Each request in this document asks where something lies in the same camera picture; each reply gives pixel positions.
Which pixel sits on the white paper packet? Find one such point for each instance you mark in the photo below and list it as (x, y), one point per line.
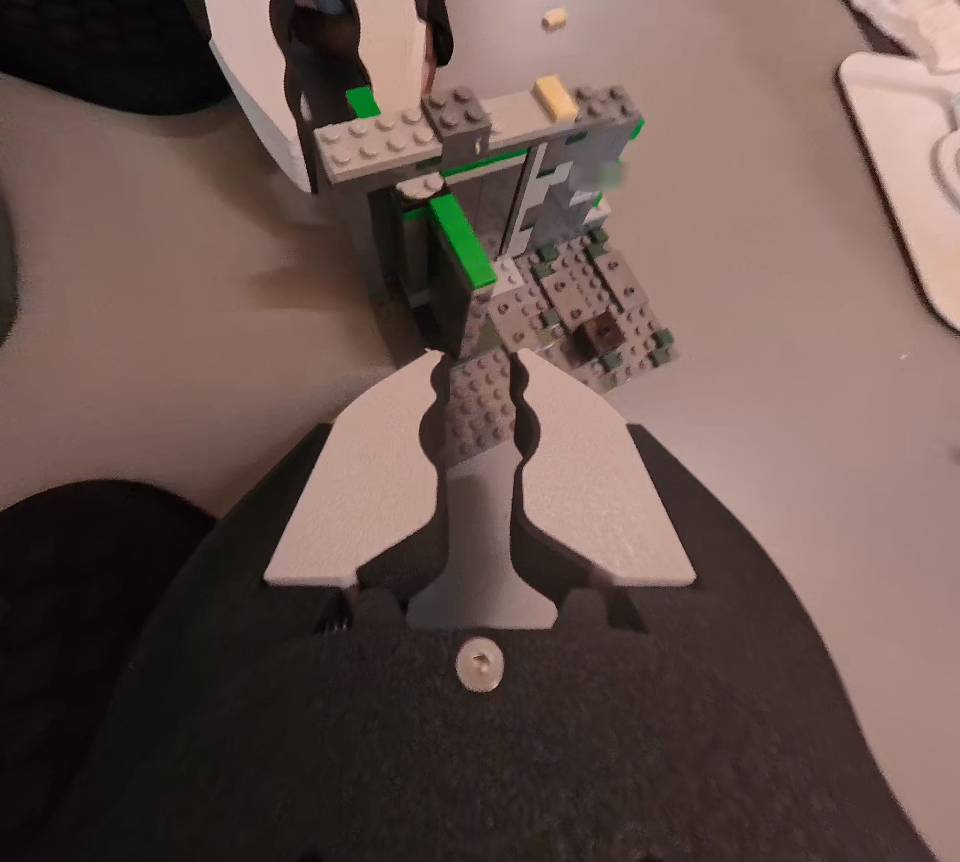
(907, 14)

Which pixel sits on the grey green brick model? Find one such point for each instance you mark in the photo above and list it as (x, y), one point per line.
(577, 307)

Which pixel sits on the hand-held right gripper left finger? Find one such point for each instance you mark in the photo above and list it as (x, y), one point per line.
(352, 487)

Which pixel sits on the small tan brick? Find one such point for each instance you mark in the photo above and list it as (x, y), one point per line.
(555, 17)

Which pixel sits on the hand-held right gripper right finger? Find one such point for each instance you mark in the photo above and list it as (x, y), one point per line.
(600, 494)

